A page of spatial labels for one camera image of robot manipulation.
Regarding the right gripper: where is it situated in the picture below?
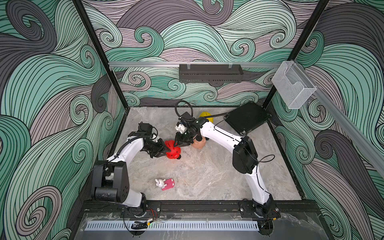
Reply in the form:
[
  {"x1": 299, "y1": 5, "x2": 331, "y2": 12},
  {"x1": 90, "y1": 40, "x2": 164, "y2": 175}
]
[{"x1": 172, "y1": 128, "x2": 195, "y2": 147}]

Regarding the red piggy bank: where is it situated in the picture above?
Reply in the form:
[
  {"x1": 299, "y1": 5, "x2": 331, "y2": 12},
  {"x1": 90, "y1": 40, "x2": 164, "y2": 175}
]
[{"x1": 165, "y1": 140, "x2": 181, "y2": 160}]

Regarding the peach piggy bank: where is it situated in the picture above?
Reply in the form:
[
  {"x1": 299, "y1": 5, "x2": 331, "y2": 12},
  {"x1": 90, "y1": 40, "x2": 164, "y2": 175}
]
[{"x1": 191, "y1": 136, "x2": 207, "y2": 150}]

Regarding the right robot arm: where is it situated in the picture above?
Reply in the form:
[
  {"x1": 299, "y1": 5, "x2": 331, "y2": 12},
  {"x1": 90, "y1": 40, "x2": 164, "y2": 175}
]
[{"x1": 175, "y1": 113, "x2": 279, "y2": 219}]

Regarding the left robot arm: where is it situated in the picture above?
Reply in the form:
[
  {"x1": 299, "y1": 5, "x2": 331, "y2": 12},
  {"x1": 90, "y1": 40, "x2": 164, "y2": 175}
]
[{"x1": 91, "y1": 122, "x2": 170, "y2": 212}]

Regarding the yellow piggy bank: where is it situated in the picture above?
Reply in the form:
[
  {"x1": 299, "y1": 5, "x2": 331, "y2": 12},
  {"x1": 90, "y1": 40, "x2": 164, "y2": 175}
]
[{"x1": 200, "y1": 112, "x2": 214, "y2": 123}]

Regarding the white bunny on pink base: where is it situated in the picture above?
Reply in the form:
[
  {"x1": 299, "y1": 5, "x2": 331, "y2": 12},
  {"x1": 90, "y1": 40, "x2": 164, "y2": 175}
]
[{"x1": 155, "y1": 178, "x2": 175, "y2": 191}]

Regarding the black square plate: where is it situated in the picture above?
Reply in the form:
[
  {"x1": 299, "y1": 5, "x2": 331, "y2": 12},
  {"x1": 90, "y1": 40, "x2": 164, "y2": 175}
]
[{"x1": 225, "y1": 102, "x2": 271, "y2": 136}]

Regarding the white vented strip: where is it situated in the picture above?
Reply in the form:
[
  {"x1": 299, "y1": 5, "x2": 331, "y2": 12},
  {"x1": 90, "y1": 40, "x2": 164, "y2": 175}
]
[{"x1": 85, "y1": 220, "x2": 259, "y2": 232}]

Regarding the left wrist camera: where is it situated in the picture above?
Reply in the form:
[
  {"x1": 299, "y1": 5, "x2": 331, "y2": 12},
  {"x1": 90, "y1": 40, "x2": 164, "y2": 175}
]
[{"x1": 151, "y1": 134, "x2": 159, "y2": 142}]

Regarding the black perforated wall tray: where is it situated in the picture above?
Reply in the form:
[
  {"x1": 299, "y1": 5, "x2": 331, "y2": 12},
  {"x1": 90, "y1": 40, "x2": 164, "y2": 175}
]
[{"x1": 179, "y1": 65, "x2": 244, "y2": 86}]

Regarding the aluminium back rail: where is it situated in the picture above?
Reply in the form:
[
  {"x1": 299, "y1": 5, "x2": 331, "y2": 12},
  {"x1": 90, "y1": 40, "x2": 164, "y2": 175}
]
[{"x1": 108, "y1": 61, "x2": 282, "y2": 69}]

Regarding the aluminium rail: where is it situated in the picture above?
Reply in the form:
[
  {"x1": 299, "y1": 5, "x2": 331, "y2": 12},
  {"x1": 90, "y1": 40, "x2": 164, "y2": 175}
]
[
  {"x1": 298, "y1": 65, "x2": 384, "y2": 175},
  {"x1": 108, "y1": 61, "x2": 282, "y2": 69}
]

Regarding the clear plastic wall bin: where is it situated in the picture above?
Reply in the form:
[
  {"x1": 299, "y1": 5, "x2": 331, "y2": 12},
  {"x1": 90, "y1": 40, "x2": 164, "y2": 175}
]
[{"x1": 272, "y1": 61, "x2": 317, "y2": 110}]

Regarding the aluminium right rail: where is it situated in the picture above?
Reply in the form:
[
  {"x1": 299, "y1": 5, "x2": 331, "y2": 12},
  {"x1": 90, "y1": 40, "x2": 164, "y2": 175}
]
[{"x1": 298, "y1": 65, "x2": 384, "y2": 175}]

